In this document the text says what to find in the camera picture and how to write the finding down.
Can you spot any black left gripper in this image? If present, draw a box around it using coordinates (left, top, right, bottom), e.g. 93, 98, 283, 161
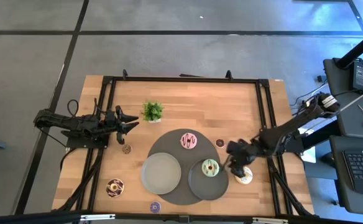
103, 105, 140, 146

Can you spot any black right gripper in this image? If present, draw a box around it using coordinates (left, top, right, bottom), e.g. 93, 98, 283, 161
220, 139, 260, 179

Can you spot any large white iced donut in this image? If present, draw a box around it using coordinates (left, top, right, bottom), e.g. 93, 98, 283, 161
234, 166, 254, 185

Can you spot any large green iced donut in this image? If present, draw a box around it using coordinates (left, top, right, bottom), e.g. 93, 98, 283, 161
201, 158, 221, 178

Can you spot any large pink iced donut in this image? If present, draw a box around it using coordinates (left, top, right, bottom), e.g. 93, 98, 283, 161
180, 132, 198, 150

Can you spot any large chocolate iced donut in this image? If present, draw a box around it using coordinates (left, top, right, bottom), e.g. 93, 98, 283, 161
105, 178, 126, 198

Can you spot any small green potted plant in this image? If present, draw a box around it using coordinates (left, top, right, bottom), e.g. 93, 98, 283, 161
142, 100, 165, 124

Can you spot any dark grey plate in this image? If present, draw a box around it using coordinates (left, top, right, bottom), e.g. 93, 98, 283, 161
188, 158, 229, 201

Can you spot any grey woven oval placemat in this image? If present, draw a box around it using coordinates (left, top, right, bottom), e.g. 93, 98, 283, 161
146, 128, 223, 206

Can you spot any light grey plate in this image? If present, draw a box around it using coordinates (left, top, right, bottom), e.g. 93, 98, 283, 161
140, 152, 182, 195

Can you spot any grey desk with keyboard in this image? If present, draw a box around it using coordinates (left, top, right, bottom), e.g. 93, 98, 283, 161
329, 134, 363, 216

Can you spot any grey side table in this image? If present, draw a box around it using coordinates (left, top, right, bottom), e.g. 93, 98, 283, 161
323, 57, 363, 140

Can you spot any black horizontal rig beam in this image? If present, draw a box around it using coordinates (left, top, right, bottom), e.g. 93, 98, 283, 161
0, 210, 363, 224

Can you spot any thin white rod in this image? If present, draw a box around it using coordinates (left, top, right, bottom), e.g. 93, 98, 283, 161
336, 83, 363, 110

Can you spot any black power adapter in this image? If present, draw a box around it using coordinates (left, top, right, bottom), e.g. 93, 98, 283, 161
351, 60, 363, 91

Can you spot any black diagonal pole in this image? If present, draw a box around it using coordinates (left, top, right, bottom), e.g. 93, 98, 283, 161
336, 26, 363, 70

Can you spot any silver metal bracket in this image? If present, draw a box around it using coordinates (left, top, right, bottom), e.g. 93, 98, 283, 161
80, 213, 116, 222
251, 217, 290, 224

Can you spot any black aluminium table frame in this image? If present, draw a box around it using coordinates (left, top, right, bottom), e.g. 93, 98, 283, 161
52, 68, 315, 218

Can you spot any black floor cable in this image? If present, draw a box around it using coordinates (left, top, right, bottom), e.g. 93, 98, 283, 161
289, 79, 327, 110

